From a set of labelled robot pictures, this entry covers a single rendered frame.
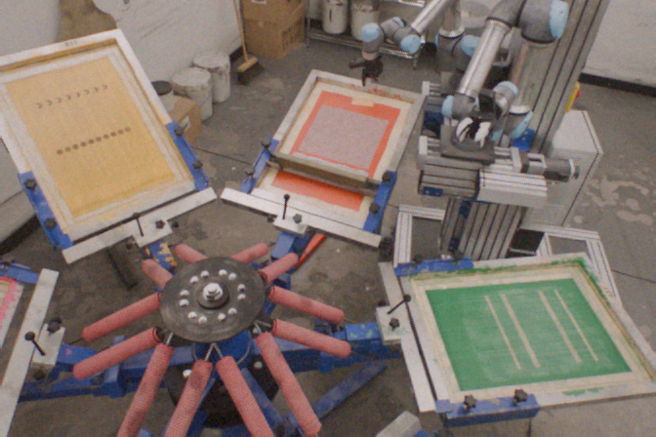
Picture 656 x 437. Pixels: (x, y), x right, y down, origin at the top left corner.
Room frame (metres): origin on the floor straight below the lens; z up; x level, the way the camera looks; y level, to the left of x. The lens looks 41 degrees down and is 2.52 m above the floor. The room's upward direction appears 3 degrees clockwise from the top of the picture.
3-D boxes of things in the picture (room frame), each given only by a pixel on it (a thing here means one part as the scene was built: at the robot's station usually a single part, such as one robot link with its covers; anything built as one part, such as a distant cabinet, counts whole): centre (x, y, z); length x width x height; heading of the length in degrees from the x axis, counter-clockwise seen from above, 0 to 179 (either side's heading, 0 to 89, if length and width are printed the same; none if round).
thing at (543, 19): (1.70, -0.70, 1.63); 0.15 x 0.12 x 0.55; 58
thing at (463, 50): (2.27, -0.65, 1.42); 0.13 x 0.12 x 0.14; 32
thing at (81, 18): (3.04, 1.61, 1.06); 0.53 x 0.07 x 1.05; 160
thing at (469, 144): (1.77, -0.58, 1.31); 0.15 x 0.15 x 0.10
